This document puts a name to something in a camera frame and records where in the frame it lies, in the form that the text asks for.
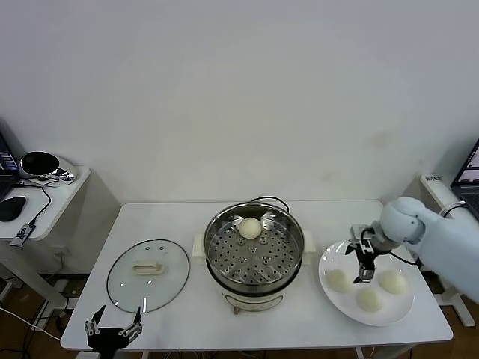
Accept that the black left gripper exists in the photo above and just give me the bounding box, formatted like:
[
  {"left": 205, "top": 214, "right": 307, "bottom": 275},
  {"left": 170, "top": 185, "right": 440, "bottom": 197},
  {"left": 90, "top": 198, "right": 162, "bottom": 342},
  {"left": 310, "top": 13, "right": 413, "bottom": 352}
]
[{"left": 84, "top": 304, "right": 144, "bottom": 355}]

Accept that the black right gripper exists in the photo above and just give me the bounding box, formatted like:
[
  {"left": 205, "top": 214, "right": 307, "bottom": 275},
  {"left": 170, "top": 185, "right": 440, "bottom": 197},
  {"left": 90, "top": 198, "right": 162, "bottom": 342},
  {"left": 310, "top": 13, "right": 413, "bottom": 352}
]
[{"left": 344, "top": 237, "right": 382, "bottom": 285}]

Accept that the white steamed baozi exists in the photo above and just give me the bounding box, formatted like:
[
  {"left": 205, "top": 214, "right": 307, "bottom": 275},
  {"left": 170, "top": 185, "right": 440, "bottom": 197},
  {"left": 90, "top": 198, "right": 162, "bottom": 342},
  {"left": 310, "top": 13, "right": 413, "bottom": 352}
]
[
  {"left": 238, "top": 216, "right": 263, "bottom": 240},
  {"left": 326, "top": 269, "right": 355, "bottom": 293},
  {"left": 355, "top": 286, "right": 384, "bottom": 313},
  {"left": 378, "top": 270, "right": 408, "bottom": 295}
]

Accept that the glass lid with cream handle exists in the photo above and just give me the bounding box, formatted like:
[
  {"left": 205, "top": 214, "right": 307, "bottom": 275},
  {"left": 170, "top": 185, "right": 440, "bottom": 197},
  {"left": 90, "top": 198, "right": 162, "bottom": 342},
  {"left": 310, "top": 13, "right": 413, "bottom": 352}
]
[{"left": 106, "top": 239, "right": 191, "bottom": 314}]

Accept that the stainless steel steamer basket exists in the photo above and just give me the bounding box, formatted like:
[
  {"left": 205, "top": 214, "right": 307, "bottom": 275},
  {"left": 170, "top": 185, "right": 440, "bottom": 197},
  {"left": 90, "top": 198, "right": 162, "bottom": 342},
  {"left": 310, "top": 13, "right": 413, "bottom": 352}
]
[{"left": 192, "top": 200, "right": 315, "bottom": 287}]

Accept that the white round plate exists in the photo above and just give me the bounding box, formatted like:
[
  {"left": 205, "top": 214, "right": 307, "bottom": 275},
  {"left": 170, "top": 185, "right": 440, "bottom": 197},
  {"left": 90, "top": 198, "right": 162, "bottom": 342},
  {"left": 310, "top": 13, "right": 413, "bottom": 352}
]
[{"left": 318, "top": 239, "right": 415, "bottom": 327}]

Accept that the cream electric pot base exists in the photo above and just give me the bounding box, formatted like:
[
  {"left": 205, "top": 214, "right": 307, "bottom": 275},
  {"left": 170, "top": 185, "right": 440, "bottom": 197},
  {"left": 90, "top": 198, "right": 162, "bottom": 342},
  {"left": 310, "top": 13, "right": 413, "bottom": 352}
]
[{"left": 194, "top": 254, "right": 311, "bottom": 316}]

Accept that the grey usb hub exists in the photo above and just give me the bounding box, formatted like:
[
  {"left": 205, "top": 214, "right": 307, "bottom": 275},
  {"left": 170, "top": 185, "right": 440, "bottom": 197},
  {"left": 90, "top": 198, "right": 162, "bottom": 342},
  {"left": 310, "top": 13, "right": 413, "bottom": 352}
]
[{"left": 7, "top": 224, "right": 35, "bottom": 248}]

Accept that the white side table with mouse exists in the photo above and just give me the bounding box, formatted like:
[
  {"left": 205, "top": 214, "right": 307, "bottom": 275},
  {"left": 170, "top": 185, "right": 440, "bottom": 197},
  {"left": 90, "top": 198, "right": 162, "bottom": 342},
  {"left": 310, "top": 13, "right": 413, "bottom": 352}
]
[{"left": 0, "top": 165, "right": 91, "bottom": 311}]

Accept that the black computer mouse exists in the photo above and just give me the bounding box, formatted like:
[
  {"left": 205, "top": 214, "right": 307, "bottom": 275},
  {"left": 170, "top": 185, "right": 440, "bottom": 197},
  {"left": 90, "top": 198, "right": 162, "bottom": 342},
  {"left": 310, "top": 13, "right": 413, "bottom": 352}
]
[{"left": 0, "top": 195, "right": 28, "bottom": 223}]

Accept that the black laptop beside chrome object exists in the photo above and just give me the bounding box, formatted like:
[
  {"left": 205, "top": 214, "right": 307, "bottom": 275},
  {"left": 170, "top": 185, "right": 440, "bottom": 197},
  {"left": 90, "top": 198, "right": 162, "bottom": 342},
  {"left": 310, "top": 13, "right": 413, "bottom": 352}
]
[{"left": 0, "top": 119, "right": 27, "bottom": 199}]

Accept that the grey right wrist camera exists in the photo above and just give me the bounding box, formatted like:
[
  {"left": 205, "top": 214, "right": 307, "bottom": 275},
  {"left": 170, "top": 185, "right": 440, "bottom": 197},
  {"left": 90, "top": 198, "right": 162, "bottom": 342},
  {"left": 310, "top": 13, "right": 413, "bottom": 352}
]
[{"left": 350, "top": 223, "right": 377, "bottom": 240}]

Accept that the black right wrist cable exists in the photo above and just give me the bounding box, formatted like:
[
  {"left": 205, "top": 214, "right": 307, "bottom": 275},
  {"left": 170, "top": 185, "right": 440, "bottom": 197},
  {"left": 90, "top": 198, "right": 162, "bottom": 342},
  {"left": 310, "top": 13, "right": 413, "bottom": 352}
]
[{"left": 388, "top": 252, "right": 426, "bottom": 269}]

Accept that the black floor cable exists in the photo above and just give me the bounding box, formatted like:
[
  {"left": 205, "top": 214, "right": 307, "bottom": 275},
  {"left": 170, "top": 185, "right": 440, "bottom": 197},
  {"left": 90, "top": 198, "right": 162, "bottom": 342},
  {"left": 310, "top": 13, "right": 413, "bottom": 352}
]
[{"left": 22, "top": 297, "right": 76, "bottom": 332}]

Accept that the white floor cable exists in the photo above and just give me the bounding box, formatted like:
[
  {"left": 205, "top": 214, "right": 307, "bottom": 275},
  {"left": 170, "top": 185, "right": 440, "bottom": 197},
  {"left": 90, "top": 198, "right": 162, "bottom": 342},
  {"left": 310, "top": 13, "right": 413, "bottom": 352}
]
[{"left": 0, "top": 305, "right": 63, "bottom": 342}]

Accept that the black pot power cable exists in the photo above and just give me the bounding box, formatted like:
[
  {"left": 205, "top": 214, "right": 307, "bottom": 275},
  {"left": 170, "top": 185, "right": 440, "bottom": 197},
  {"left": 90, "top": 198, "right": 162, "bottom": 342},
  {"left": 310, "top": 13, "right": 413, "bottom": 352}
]
[{"left": 251, "top": 194, "right": 292, "bottom": 214}]

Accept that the white laptop cable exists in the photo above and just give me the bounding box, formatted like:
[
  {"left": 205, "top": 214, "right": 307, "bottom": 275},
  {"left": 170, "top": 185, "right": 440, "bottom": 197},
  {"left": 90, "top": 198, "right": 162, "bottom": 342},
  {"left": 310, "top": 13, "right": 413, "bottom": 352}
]
[{"left": 439, "top": 201, "right": 468, "bottom": 218}]

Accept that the black usb hub cable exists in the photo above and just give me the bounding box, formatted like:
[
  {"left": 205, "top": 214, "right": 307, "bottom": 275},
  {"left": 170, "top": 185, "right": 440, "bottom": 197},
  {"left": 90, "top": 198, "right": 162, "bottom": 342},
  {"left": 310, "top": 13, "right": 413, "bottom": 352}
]
[{"left": 16, "top": 179, "right": 52, "bottom": 227}]

